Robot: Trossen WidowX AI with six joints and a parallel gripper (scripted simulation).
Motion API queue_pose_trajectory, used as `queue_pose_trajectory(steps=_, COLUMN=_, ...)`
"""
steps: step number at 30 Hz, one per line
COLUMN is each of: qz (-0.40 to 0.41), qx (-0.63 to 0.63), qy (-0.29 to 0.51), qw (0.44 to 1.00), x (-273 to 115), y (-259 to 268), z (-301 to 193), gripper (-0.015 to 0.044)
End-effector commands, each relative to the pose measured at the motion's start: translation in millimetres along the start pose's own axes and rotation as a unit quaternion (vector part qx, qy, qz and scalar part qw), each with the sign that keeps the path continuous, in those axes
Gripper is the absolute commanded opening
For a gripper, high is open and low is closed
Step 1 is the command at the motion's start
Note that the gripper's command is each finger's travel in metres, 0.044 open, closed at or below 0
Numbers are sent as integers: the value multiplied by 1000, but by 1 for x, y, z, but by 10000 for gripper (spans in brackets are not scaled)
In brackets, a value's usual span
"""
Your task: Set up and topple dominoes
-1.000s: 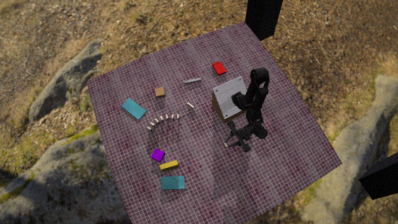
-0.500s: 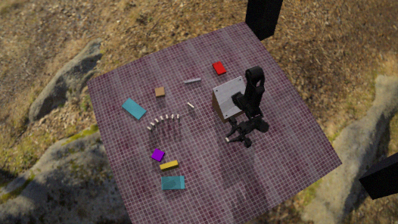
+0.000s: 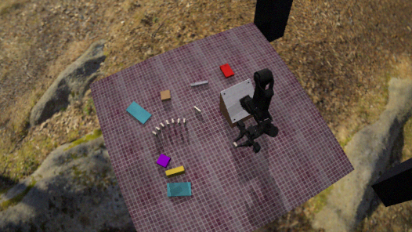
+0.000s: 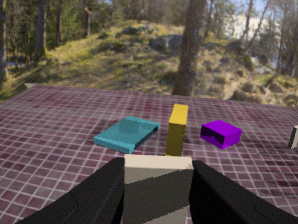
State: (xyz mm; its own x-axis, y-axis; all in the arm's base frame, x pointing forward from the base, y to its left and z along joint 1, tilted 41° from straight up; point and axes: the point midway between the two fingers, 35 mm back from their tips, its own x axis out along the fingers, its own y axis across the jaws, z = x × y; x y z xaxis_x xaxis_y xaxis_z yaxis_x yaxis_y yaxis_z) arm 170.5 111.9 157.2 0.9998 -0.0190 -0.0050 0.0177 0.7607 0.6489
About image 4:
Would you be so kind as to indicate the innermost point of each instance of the teal flat block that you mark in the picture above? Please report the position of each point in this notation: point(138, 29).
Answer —
point(128, 134)

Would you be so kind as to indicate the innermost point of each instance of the yellow rectangular block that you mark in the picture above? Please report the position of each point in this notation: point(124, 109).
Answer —
point(176, 130)

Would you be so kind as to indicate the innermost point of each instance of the purple rectangular block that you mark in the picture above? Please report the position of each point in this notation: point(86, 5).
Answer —
point(221, 134)

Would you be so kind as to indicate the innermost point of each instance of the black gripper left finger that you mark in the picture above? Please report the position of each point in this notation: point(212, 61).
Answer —
point(97, 200)

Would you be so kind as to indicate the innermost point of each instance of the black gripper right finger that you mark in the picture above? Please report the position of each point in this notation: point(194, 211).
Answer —
point(215, 199)

